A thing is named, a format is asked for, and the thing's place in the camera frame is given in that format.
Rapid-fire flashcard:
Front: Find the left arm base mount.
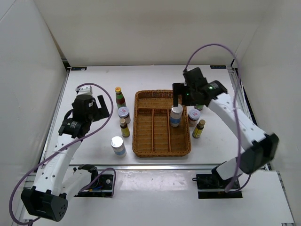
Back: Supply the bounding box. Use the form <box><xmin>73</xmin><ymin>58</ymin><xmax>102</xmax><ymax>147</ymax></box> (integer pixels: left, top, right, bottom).
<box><xmin>76</xmin><ymin>165</ymin><xmax>117</xmax><ymax>198</ymax></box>

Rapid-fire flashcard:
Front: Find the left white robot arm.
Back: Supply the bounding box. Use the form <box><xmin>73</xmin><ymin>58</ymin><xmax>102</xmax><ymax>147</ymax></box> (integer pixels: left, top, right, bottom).
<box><xmin>21</xmin><ymin>94</ymin><xmax>110</xmax><ymax>222</ymax></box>

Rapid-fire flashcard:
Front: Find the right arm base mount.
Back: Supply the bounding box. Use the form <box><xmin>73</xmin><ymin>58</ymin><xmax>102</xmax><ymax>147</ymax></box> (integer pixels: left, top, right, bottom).
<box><xmin>192</xmin><ymin>174</ymin><xmax>243</xmax><ymax>199</ymax></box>

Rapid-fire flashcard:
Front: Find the left small yellow bottle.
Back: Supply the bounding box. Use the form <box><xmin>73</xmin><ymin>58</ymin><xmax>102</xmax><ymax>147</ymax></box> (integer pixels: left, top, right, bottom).
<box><xmin>119</xmin><ymin>118</ymin><xmax>130</xmax><ymax>137</ymax></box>

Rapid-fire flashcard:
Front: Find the purple cable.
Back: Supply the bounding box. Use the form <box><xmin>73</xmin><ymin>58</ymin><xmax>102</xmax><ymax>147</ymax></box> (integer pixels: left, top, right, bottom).
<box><xmin>8</xmin><ymin>82</ymin><xmax>116</xmax><ymax>226</ymax></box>
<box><xmin>183</xmin><ymin>43</ymin><xmax>253</xmax><ymax>194</ymax></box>

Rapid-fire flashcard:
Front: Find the right white-lid jar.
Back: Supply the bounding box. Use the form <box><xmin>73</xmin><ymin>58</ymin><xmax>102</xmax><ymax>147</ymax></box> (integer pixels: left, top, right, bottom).
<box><xmin>188</xmin><ymin>109</ymin><xmax>200</xmax><ymax>127</ymax></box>

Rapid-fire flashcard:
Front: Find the left green sauce bottle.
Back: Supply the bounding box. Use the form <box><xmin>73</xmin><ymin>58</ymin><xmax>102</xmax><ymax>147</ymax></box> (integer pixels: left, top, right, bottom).
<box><xmin>115</xmin><ymin>87</ymin><xmax>126</xmax><ymax>109</ymax></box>

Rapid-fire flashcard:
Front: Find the right green sauce bottle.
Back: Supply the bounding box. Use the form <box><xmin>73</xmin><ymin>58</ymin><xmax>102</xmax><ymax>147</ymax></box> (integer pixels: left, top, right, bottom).
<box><xmin>194</xmin><ymin>105</ymin><xmax>204</xmax><ymax>111</ymax></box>

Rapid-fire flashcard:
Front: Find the silver-top shaker bottle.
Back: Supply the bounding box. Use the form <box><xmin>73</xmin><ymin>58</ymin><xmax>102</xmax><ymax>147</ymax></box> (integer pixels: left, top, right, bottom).
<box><xmin>169</xmin><ymin>104</ymin><xmax>183</xmax><ymax>127</ymax></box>
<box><xmin>111</xmin><ymin>136</ymin><xmax>127</xmax><ymax>158</ymax></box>

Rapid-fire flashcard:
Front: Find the woven wicker basket tray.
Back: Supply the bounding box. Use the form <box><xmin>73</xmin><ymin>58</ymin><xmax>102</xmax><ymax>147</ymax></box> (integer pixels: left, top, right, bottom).
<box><xmin>132</xmin><ymin>90</ymin><xmax>191</xmax><ymax>158</ymax></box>

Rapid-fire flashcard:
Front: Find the right small yellow bottle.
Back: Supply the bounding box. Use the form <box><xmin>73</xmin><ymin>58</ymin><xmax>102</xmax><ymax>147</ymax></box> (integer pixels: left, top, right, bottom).
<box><xmin>192</xmin><ymin>120</ymin><xmax>206</xmax><ymax>138</ymax></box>

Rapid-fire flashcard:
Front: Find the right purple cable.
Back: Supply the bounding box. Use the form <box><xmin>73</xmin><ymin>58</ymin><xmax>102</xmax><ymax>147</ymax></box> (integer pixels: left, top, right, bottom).
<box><xmin>183</xmin><ymin>43</ymin><xmax>253</xmax><ymax>194</ymax></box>

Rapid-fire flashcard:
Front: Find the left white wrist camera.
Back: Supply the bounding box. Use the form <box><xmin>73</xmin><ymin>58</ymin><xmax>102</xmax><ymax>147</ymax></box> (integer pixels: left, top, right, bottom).
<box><xmin>75</xmin><ymin>85</ymin><xmax>93</xmax><ymax>96</ymax></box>

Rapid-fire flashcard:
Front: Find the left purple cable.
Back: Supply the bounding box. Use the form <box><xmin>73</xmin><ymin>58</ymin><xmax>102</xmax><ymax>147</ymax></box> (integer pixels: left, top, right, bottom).
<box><xmin>8</xmin><ymin>82</ymin><xmax>116</xmax><ymax>226</ymax></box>

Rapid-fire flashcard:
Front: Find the left white-lid jar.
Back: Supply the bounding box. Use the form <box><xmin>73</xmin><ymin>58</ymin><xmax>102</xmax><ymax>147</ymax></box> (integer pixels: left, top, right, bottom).
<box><xmin>118</xmin><ymin>106</ymin><xmax>131</xmax><ymax>124</ymax></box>

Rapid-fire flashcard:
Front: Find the white-lid jar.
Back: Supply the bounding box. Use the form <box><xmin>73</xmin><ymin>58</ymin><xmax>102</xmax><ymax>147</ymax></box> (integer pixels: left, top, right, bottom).
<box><xmin>188</xmin><ymin>109</ymin><xmax>200</xmax><ymax>127</ymax></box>
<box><xmin>118</xmin><ymin>106</ymin><xmax>131</xmax><ymax>124</ymax></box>

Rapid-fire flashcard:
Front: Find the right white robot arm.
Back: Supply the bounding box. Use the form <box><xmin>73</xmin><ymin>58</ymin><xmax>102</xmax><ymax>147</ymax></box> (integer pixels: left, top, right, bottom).
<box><xmin>172</xmin><ymin>67</ymin><xmax>279</xmax><ymax>191</ymax></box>

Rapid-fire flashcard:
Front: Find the small yellow bottle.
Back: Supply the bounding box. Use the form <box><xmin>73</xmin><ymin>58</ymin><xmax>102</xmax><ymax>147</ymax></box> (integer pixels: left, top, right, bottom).
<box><xmin>119</xmin><ymin>118</ymin><xmax>130</xmax><ymax>137</ymax></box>
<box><xmin>192</xmin><ymin>120</ymin><xmax>206</xmax><ymax>138</ymax></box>

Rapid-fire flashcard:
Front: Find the green sauce bottle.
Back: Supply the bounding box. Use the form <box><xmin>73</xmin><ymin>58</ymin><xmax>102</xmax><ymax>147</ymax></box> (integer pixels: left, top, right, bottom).
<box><xmin>194</xmin><ymin>105</ymin><xmax>204</xmax><ymax>111</ymax></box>
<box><xmin>115</xmin><ymin>87</ymin><xmax>126</xmax><ymax>109</ymax></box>

